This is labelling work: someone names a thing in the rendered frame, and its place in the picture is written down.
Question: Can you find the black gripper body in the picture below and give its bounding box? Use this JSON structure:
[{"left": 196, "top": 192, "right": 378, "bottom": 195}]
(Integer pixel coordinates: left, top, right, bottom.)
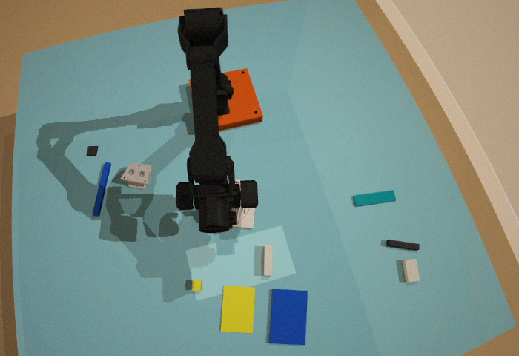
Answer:
[{"left": 176, "top": 180, "right": 258, "bottom": 210}]

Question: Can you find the black rectangular bar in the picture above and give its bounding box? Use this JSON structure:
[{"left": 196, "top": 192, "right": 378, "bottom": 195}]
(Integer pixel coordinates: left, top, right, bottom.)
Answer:
[{"left": 387, "top": 240, "right": 420, "bottom": 250}]

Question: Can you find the blue rectangular plate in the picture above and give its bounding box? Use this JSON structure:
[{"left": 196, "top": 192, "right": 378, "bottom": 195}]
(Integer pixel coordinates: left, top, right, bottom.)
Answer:
[{"left": 269, "top": 289, "right": 308, "bottom": 345}]

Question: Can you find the small yellow block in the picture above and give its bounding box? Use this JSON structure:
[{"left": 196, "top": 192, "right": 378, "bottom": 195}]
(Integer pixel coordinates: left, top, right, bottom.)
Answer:
[{"left": 192, "top": 280, "right": 202, "bottom": 291}]

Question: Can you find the teal flat bar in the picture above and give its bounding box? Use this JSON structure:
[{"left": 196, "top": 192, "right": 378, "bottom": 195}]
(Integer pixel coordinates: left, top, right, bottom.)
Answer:
[{"left": 353, "top": 190, "right": 397, "bottom": 207}]

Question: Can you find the blue long bar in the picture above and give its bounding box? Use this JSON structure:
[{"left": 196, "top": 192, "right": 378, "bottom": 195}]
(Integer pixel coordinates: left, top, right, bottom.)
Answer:
[{"left": 93, "top": 162, "right": 111, "bottom": 217}]

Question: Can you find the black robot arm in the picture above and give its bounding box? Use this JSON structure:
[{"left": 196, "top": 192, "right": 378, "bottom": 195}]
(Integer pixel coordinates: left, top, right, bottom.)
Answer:
[{"left": 177, "top": 8, "right": 237, "bottom": 233}]

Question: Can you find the yellow rectangular plate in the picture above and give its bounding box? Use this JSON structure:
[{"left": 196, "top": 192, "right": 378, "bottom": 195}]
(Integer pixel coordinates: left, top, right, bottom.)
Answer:
[{"left": 220, "top": 286, "right": 255, "bottom": 333}]

